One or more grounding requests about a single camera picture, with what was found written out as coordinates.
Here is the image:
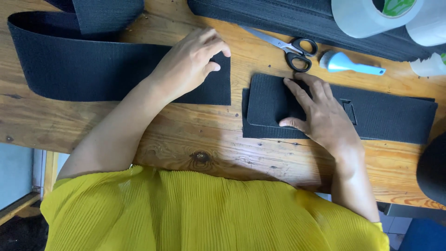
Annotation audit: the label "person's left hand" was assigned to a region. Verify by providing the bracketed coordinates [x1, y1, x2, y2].
[149, 27, 231, 103]

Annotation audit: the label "person's right hand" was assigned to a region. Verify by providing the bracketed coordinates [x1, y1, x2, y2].
[278, 72, 364, 156]

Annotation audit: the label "black elastic piece with slot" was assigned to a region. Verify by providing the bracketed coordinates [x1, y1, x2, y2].
[247, 73, 438, 145]

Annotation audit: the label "long black elastic band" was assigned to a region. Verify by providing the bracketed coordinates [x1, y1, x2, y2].
[7, 0, 232, 106]

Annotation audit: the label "light blue brush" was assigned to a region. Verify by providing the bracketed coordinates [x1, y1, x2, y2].
[319, 50, 387, 76]

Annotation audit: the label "short black elastic piece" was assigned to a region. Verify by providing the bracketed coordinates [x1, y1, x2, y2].
[242, 88, 311, 140]

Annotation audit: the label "large clear tape roll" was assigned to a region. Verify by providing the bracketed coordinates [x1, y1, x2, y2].
[331, 0, 424, 39]

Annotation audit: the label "stack of black fabric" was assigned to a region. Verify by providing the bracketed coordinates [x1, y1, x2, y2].
[187, 0, 446, 63]

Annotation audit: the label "black rounded object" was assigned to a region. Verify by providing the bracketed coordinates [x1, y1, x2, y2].
[416, 132, 446, 207]

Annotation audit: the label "white tape roll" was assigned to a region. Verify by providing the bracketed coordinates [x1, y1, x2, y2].
[405, 0, 446, 47]

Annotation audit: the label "yellow pleated shirt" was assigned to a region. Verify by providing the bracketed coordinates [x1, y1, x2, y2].
[40, 165, 390, 251]

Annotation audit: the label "blue object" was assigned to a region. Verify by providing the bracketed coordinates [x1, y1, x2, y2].
[399, 218, 446, 251]

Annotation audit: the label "black handled scissors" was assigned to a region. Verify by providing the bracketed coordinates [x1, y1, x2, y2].
[239, 25, 318, 73]

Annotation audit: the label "wooden frame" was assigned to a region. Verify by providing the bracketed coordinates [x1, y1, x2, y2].
[0, 150, 60, 226]

